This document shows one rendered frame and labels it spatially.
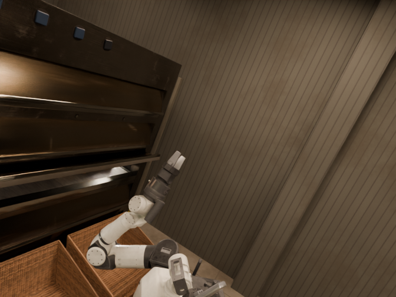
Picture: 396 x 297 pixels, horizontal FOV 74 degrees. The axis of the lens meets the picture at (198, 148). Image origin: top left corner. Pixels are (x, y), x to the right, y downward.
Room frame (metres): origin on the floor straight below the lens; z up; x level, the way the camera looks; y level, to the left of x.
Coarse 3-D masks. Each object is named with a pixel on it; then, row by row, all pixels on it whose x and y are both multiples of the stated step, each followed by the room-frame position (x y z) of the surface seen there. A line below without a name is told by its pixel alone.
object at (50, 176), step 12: (84, 156) 1.45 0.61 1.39; (96, 156) 1.51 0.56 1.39; (108, 156) 1.57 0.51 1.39; (120, 156) 1.63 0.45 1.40; (132, 156) 1.70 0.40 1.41; (0, 168) 1.00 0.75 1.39; (12, 168) 1.03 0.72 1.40; (24, 168) 1.06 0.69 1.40; (36, 168) 1.09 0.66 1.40; (48, 168) 1.13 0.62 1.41; (96, 168) 1.31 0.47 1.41; (108, 168) 1.40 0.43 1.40; (12, 180) 0.92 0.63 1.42; (24, 180) 0.96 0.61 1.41; (36, 180) 1.00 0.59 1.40
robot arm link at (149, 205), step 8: (144, 192) 0.96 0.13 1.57; (152, 192) 0.94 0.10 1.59; (136, 200) 0.92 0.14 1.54; (144, 200) 0.93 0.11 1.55; (152, 200) 0.95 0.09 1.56; (160, 200) 0.95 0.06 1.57; (136, 208) 0.90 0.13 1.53; (144, 208) 0.92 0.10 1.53; (152, 208) 0.93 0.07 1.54; (160, 208) 0.93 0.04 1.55; (152, 216) 0.91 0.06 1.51
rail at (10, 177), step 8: (112, 160) 1.43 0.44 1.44; (120, 160) 1.48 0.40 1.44; (128, 160) 1.55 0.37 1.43; (56, 168) 1.10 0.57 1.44; (64, 168) 1.13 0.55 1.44; (72, 168) 1.17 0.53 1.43; (80, 168) 1.21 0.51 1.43; (0, 176) 0.88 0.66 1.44; (8, 176) 0.90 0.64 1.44; (16, 176) 0.93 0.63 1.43; (24, 176) 0.96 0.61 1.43; (32, 176) 0.99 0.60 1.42
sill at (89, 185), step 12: (96, 180) 1.61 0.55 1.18; (108, 180) 1.68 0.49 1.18; (120, 180) 1.78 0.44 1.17; (36, 192) 1.24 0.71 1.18; (48, 192) 1.28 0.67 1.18; (60, 192) 1.33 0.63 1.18; (72, 192) 1.40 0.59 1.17; (84, 192) 1.49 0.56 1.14; (0, 204) 1.05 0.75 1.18; (12, 204) 1.08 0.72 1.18; (24, 204) 1.14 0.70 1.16; (36, 204) 1.20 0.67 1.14
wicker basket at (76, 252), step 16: (96, 224) 1.63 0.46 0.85; (80, 240) 1.51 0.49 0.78; (128, 240) 1.87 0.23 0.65; (144, 240) 1.82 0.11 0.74; (80, 256) 1.37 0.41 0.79; (96, 272) 1.51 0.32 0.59; (112, 272) 1.56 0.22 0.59; (128, 272) 1.62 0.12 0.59; (144, 272) 1.52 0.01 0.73; (96, 288) 1.29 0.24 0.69; (112, 288) 1.44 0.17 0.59; (128, 288) 1.39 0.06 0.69
